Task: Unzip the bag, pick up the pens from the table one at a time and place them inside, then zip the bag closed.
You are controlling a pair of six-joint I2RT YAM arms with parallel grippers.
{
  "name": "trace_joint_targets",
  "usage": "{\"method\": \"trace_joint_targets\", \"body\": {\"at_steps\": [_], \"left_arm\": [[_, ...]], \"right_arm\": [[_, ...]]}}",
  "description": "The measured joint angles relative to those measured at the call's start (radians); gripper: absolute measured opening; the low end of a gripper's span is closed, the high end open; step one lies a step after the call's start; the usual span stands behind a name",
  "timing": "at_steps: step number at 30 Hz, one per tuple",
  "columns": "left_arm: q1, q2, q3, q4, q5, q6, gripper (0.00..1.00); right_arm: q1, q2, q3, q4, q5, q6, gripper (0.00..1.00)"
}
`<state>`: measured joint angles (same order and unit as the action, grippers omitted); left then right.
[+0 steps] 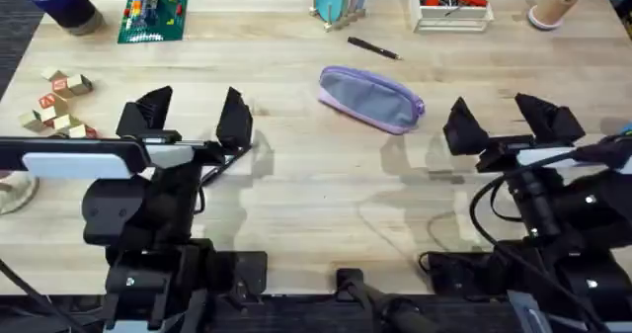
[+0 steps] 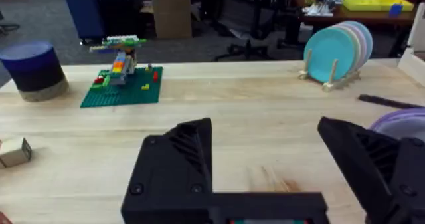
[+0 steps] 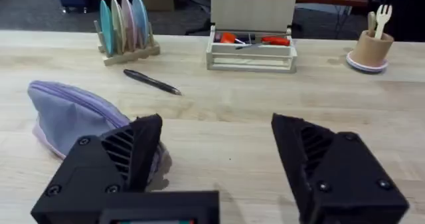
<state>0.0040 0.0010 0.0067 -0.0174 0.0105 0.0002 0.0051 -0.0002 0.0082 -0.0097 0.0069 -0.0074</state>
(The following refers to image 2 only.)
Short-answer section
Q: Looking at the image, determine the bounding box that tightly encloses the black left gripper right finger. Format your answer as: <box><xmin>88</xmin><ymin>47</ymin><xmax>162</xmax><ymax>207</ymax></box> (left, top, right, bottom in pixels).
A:
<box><xmin>317</xmin><ymin>116</ymin><xmax>425</xmax><ymax>224</ymax></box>

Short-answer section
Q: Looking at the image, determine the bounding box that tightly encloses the purple bowl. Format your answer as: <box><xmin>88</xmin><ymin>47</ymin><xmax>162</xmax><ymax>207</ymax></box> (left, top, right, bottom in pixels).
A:
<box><xmin>369</xmin><ymin>108</ymin><xmax>425</xmax><ymax>142</ymax></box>

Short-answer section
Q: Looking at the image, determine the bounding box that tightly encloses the blue bin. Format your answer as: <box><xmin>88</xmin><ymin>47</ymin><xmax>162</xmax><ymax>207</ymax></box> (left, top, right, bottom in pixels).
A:
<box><xmin>60</xmin><ymin>0</ymin><xmax>108</xmax><ymax>41</ymax></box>

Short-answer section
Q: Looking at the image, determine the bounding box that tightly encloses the small white box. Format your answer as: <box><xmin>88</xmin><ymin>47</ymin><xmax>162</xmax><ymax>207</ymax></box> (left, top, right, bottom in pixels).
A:
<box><xmin>0</xmin><ymin>136</ymin><xmax>33</xmax><ymax>169</ymax></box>

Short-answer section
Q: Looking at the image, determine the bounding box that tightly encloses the green board with toy blocks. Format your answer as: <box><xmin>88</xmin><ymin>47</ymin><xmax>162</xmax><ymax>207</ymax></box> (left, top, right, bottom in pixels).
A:
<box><xmin>80</xmin><ymin>34</ymin><xmax>164</xmax><ymax>109</ymax></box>

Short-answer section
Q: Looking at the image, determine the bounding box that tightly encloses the yellow tray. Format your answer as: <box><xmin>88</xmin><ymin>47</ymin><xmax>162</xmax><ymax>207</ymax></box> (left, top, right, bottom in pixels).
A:
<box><xmin>341</xmin><ymin>0</ymin><xmax>416</xmax><ymax>13</ymax></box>

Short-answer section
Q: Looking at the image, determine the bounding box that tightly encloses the pale green plate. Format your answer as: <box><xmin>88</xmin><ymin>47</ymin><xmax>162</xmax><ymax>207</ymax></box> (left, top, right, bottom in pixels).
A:
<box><xmin>331</xmin><ymin>24</ymin><xmax>363</xmax><ymax>72</ymax></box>

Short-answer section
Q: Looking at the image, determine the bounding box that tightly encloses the pink plate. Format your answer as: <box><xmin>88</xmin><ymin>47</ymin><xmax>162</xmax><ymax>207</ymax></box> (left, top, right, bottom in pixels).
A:
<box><xmin>338</xmin><ymin>22</ymin><xmax>368</xmax><ymax>68</ymax></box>

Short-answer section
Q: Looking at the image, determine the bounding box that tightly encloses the teal plate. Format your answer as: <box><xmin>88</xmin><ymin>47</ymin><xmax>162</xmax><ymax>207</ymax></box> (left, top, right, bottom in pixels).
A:
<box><xmin>303</xmin><ymin>27</ymin><xmax>357</xmax><ymax>84</ymax></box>

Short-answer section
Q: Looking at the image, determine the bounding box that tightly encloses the wooden peg rack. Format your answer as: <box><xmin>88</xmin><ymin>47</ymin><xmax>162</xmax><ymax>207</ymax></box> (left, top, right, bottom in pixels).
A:
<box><xmin>297</xmin><ymin>47</ymin><xmax>363</xmax><ymax>94</ymax></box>

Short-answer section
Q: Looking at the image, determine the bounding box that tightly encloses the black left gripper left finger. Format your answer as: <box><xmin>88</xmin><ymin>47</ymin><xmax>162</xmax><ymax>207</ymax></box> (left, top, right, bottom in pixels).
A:
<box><xmin>120</xmin><ymin>117</ymin><xmax>214</xmax><ymax>224</ymax></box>

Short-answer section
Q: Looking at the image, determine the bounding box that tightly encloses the light blue plate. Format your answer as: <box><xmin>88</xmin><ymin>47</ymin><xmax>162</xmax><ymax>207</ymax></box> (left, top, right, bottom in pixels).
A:
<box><xmin>345</xmin><ymin>20</ymin><xmax>374</xmax><ymax>62</ymax></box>

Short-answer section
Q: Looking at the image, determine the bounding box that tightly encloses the blue and black cylinder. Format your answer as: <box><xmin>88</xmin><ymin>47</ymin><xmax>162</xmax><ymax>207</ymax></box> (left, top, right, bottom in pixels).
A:
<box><xmin>0</xmin><ymin>40</ymin><xmax>70</xmax><ymax>102</ymax></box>

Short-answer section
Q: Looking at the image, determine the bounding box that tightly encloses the cardboard box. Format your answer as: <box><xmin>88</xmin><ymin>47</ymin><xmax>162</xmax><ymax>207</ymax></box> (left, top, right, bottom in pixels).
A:
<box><xmin>152</xmin><ymin>0</ymin><xmax>193</xmax><ymax>40</ymax></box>

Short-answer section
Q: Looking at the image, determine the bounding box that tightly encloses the black office chair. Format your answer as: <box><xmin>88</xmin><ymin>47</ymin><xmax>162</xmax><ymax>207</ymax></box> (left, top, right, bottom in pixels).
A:
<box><xmin>212</xmin><ymin>0</ymin><xmax>295</xmax><ymax>62</ymax></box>

